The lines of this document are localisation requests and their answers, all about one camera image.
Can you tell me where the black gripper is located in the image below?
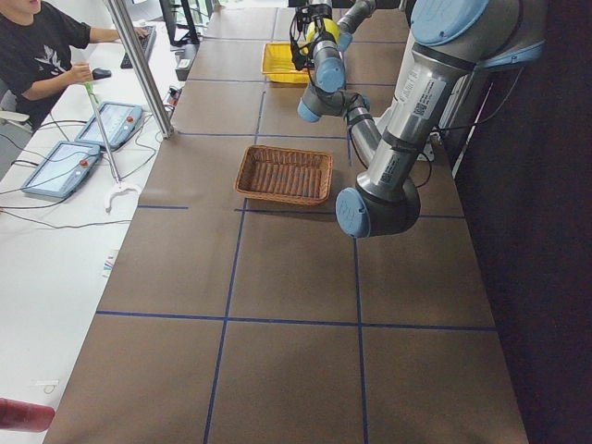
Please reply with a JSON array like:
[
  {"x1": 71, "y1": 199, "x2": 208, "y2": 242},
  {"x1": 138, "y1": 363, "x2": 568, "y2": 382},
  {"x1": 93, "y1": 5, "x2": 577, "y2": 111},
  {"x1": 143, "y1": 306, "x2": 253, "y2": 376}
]
[{"x1": 307, "y1": 0, "x2": 331, "y2": 19}]

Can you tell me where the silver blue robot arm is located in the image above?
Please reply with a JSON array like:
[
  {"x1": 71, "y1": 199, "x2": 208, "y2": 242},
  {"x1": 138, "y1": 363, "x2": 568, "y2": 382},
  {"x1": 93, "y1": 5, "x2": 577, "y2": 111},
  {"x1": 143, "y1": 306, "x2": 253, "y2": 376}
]
[{"x1": 290, "y1": 1, "x2": 548, "y2": 238}]

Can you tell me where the yellow plastic basket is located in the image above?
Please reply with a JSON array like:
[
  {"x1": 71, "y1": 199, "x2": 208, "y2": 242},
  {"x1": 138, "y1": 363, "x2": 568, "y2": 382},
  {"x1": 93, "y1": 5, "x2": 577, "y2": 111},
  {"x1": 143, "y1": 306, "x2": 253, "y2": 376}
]
[{"x1": 261, "y1": 43, "x2": 309, "y2": 84}]

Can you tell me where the brown wicker basket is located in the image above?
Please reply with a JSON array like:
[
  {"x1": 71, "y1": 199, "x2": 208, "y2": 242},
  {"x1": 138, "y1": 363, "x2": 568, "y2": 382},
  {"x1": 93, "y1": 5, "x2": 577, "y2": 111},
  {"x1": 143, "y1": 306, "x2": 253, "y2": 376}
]
[{"x1": 234, "y1": 145, "x2": 333, "y2": 206}]

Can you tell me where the black monitor stand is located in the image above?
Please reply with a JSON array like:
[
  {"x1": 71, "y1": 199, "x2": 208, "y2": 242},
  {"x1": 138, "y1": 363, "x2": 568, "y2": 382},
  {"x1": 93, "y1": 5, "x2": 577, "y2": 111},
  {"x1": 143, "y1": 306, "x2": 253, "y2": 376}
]
[{"x1": 159, "y1": 0, "x2": 201, "y2": 47}]

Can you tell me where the black box with label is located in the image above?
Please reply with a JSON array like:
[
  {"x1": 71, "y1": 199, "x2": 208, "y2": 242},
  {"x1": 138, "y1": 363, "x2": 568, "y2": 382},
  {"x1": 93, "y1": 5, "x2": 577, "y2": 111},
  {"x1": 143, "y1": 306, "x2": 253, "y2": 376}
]
[{"x1": 174, "y1": 44, "x2": 199, "y2": 81}]

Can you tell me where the upper black orange connector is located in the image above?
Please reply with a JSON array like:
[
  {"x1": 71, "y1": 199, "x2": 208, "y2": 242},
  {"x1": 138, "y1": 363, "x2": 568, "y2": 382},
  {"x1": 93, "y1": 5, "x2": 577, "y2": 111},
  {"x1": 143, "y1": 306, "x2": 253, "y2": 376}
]
[{"x1": 166, "y1": 86, "x2": 182, "y2": 106}]

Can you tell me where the black keyboard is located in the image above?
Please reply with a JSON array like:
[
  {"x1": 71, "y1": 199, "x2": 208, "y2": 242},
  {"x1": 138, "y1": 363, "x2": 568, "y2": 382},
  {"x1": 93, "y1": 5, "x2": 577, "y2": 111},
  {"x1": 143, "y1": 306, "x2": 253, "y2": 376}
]
[{"x1": 120, "y1": 26, "x2": 156, "y2": 69}]

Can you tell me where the upper teach pendant tablet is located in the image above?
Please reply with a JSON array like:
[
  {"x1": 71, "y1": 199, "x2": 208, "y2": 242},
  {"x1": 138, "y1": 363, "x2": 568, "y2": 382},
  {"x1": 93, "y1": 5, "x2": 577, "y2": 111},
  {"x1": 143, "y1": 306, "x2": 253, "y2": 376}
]
[{"x1": 75, "y1": 102, "x2": 143, "y2": 151}]

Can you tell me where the teach pendant tablet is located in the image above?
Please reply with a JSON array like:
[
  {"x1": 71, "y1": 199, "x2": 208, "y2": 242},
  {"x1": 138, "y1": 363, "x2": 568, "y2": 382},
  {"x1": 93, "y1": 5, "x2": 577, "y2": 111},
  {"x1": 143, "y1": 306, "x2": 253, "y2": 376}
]
[
  {"x1": 20, "y1": 142, "x2": 101, "y2": 199},
  {"x1": 75, "y1": 102, "x2": 143, "y2": 151}
]

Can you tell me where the black computer mouse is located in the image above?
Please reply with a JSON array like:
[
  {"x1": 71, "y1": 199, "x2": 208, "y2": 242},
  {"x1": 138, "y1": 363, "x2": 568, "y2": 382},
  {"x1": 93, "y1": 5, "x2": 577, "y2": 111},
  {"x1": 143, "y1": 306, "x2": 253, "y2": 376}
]
[{"x1": 92, "y1": 68, "x2": 112, "y2": 80}]

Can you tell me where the reacher grabber stick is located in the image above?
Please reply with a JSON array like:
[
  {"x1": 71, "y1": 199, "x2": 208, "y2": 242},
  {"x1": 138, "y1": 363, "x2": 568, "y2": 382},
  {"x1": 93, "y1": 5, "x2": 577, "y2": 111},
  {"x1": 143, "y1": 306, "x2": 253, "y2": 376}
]
[{"x1": 83, "y1": 81, "x2": 142, "y2": 214}]

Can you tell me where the person in black shirt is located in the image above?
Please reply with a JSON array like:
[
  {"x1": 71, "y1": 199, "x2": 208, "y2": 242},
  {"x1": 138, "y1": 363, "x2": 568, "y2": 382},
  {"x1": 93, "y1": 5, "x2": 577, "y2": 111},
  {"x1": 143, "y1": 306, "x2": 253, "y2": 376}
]
[{"x1": 0, "y1": 0, "x2": 149, "y2": 130}]

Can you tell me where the lower teach pendant tablet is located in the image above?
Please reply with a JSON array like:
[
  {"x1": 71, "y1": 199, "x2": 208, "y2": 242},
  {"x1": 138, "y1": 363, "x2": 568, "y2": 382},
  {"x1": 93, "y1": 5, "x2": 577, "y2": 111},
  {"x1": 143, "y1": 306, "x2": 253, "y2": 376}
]
[{"x1": 20, "y1": 142, "x2": 101, "y2": 199}]

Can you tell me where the red cylinder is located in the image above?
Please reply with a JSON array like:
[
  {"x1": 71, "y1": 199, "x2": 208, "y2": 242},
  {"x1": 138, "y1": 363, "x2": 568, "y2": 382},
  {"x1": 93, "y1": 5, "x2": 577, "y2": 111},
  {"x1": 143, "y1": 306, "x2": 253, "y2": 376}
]
[{"x1": 1, "y1": 398, "x2": 56, "y2": 433}]

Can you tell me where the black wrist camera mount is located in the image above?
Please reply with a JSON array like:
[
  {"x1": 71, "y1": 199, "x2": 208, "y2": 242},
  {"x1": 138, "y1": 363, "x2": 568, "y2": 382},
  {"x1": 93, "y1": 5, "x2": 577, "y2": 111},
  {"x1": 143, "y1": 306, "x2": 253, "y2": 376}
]
[{"x1": 294, "y1": 5, "x2": 315, "y2": 33}]

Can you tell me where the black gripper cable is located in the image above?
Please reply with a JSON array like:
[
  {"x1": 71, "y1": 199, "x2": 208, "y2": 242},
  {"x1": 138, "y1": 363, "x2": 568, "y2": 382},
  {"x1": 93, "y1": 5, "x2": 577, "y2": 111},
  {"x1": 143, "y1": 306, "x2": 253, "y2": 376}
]
[{"x1": 289, "y1": 5, "x2": 320, "y2": 73}]

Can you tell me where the aluminium frame post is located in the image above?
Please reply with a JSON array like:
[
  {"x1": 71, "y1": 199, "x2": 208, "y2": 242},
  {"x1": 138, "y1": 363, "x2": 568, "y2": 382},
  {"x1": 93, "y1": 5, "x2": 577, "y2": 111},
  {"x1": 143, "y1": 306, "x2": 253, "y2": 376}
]
[{"x1": 105, "y1": 0, "x2": 174, "y2": 140}]

